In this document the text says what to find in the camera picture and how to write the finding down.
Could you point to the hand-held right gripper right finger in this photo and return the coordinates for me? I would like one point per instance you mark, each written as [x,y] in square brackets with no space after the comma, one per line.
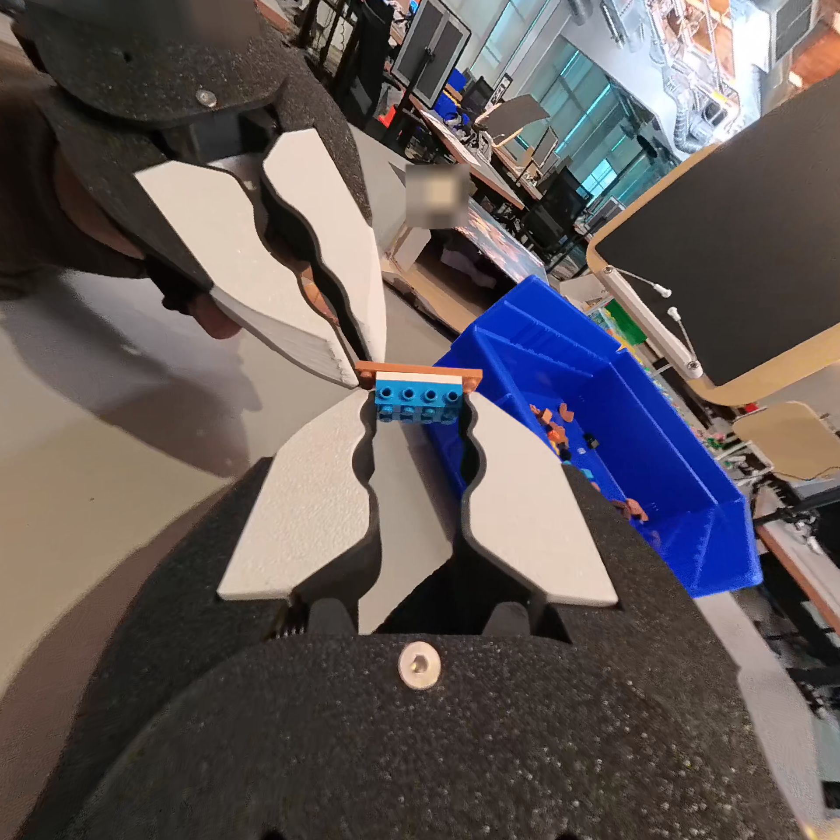
[531,525]

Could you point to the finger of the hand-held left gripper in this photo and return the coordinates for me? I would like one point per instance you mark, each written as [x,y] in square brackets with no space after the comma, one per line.
[334,216]
[229,262]

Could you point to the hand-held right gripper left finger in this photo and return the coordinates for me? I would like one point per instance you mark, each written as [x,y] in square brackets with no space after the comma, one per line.
[308,518]

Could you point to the pile of toy bricks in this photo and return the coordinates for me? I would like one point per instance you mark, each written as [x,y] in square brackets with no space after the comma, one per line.
[558,426]

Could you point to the blue plastic bin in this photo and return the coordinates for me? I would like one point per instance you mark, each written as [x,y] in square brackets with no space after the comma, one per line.
[656,459]

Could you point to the blue and brown brick assembly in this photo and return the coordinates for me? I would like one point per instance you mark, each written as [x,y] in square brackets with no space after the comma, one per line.
[413,397]

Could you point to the person's left forearm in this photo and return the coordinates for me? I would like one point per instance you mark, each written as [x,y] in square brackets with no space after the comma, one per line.
[26,197]

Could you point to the cardboard box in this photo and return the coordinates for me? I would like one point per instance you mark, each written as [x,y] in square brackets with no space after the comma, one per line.
[459,282]

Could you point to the black framed grey screen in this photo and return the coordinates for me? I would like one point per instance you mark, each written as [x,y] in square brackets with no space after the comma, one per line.
[430,52]

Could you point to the small wooden divider panel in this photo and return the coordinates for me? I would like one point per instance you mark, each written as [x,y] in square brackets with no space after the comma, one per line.
[787,439]

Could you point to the black wood-edged divider panel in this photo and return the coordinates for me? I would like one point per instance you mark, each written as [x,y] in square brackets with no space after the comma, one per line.
[741,249]

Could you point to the white metal frame rail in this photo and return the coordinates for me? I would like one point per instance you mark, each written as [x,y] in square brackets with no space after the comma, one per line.
[649,321]

